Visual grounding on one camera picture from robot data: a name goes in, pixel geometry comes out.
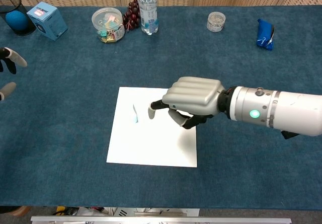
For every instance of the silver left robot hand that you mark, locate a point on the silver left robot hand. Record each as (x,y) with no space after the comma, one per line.
(18,59)

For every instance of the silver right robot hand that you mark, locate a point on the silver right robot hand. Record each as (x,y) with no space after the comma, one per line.
(193,94)

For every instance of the small light blue strip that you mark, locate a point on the small light blue strip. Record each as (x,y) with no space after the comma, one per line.
(135,114)

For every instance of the black mesh pen holder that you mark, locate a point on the black mesh pen holder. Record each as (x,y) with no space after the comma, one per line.
(28,28)

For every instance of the blue textured ball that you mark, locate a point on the blue textured ball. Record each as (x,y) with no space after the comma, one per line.
(16,20)

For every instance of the light blue cardboard box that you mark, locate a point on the light blue cardboard box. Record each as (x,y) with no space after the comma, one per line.
(51,25)

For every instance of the white paper sheet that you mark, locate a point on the white paper sheet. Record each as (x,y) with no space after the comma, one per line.
(151,146)

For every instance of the small clear jar of clips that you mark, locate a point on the small clear jar of clips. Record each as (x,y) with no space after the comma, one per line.
(215,21)

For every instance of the blue foil packet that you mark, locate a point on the blue foil packet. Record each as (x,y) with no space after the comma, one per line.
(262,34)

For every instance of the clear plastic water bottle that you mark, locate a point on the clear plastic water bottle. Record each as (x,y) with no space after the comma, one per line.
(148,12)

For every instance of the teal felt table cloth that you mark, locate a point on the teal felt table cloth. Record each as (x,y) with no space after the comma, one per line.
(239,178)

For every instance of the clear jar of binder clips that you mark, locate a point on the clear jar of binder clips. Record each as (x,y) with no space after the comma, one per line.
(107,20)

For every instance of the dark red grape bunch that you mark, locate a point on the dark red grape bunch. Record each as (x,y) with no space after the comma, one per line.
(132,15)

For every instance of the aluminium profile rail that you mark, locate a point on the aluminium profile rail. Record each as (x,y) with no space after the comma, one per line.
(176,220)

